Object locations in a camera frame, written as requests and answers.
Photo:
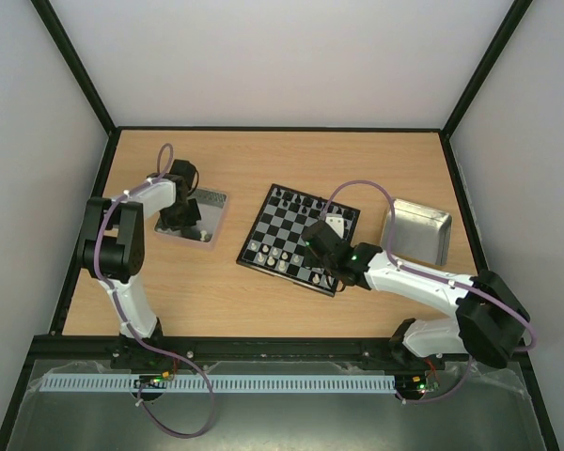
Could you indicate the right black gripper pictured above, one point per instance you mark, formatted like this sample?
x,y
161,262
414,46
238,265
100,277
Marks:
x,y
321,240

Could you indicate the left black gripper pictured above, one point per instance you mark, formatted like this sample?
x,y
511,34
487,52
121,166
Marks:
x,y
169,223

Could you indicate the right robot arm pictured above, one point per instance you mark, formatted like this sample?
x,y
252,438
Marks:
x,y
482,316

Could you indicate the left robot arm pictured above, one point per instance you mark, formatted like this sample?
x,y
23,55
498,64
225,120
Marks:
x,y
111,244

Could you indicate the black white chessboard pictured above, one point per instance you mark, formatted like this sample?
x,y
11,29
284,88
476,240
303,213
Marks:
x,y
282,217

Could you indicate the right metal tray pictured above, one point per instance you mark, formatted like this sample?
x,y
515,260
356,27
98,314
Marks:
x,y
421,233

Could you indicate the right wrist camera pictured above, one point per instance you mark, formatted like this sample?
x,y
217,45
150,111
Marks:
x,y
336,222

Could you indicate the black metal frame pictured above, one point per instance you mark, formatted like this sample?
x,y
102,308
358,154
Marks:
x,y
55,28

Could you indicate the light blue cable duct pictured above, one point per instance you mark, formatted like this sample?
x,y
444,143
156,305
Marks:
x,y
219,384

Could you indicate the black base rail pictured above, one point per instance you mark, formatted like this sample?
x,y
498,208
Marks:
x,y
125,353

